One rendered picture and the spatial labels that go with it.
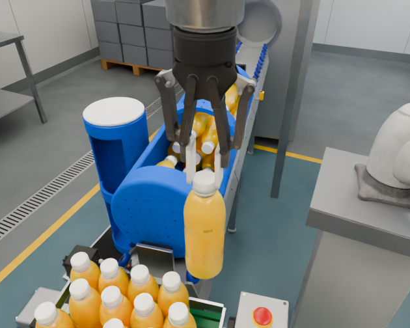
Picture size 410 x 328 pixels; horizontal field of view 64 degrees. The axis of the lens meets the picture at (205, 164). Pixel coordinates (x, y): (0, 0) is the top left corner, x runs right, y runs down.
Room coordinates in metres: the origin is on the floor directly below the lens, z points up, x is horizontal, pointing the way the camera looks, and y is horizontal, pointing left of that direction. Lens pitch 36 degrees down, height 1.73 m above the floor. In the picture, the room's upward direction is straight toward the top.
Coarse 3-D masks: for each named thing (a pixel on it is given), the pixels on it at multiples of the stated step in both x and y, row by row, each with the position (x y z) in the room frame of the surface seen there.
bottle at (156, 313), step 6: (156, 306) 0.38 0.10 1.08; (132, 312) 0.37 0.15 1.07; (150, 312) 0.36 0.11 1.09; (156, 312) 0.37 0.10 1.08; (162, 312) 0.38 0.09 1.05; (132, 318) 0.36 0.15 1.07; (138, 318) 0.35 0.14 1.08; (144, 318) 0.35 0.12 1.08; (150, 318) 0.35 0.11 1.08; (156, 318) 0.36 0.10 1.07; (162, 318) 0.37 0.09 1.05; (132, 324) 0.35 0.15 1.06; (138, 324) 0.34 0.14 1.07; (144, 324) 0.34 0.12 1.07; (150, 324) 0.34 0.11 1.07; (156, 324) 0.35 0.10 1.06; (162, 324) 0.36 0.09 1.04
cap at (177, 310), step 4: (172, 304) 0.36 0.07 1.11; (176, 304) 0.36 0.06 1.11; (180, 304) 0.36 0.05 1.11; (184, 304) 0.36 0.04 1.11; (172, 308) 0.35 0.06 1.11; (176, 308) 0.35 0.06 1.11; (180, 308) 0.35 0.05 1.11; (184, 308) 0.35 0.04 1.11; (172, 312) 0.35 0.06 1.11; (176, 312) 0.35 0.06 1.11; (180, 312) 0.35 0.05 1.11; (184, 312) 0.35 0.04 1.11; (172, 316) 0.34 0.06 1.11; (176, 316) 0.34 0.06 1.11; (180, 316) 0.34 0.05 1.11; (184, 316) 0.34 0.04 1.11; (172, 320) 0.33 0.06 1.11; (176, 320) 0.33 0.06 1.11; (180, 320) 0.33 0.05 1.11; (184, 320) 0.34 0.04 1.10
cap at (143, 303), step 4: (140, 296) 0.38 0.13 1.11; (144, 296) 0.38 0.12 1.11; (148, 296) 0.38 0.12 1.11; (136, 300) 0.37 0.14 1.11; (140, 300) 0.37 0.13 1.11; (144, 300) 0.37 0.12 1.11; (148, 300) 0.37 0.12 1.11; (152, 300) 0.37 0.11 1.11; (136, 304) 0.36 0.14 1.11; (140, 304) 0.36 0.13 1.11; (144, 304) 0.36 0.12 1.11; (148, 304) 0.36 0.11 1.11; (152, 304) 0.37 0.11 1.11; (136, 308) 0.36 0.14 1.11; (140, 308) 0.35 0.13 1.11; (144, 308) 0.35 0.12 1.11; (148, 308) 0.36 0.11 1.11; (140, 312) 0.35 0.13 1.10; (144, 312) 0.35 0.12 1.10; (148, 312) 0.36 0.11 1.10
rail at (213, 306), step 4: (192, 300) 0.45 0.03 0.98; (196, 300) 0.45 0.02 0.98; (200, 300) 0.45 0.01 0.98; (204, 300) 0.45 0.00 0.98; (192, 304) 0.45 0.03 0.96; (196, 304) 0.45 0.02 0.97; (200, 304) 0.45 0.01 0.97; (204, 304) 0.44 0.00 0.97; (208, 304) 0.44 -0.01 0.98; (212, 304) 0.44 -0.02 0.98; (216, 304) 0.44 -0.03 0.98; (220, 304) 0.44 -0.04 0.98; (204, 308) 0.44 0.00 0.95; (208, 308) 0.44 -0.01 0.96; (212, 308) 0.44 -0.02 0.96; (216, 308) 0.44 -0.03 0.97; (220, 308) 0.44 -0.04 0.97; (220, 312) 0.43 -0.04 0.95
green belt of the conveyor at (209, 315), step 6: (192, 312) 0.46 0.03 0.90; (198, 312) 0.47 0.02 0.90; (204, 312) 0.47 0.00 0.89; (210, 312) 0.47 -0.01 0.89; (198, 318) 0.45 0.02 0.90; (204, 318) 0.45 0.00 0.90; (210, 318) 0.45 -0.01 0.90; (216, 318) 0.45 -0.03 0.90; (198, 324) 0.43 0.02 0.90; (204, 324) 0.43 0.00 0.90; (210, 324) 0.43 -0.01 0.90; (216, 324) 0.43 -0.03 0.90
